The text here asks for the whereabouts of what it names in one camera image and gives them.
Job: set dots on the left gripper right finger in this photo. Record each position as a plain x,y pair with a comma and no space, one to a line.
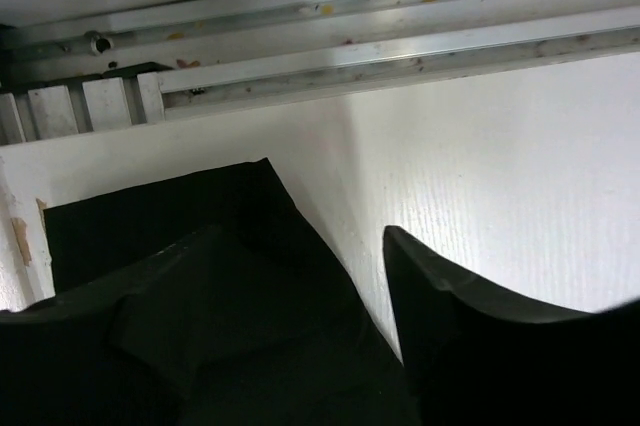
477,353

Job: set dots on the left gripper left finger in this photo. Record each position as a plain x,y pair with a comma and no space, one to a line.
110,336

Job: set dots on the black trousers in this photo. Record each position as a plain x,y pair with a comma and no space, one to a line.
258,323

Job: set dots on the left aluminium frame rail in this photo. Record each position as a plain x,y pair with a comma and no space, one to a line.
198,57

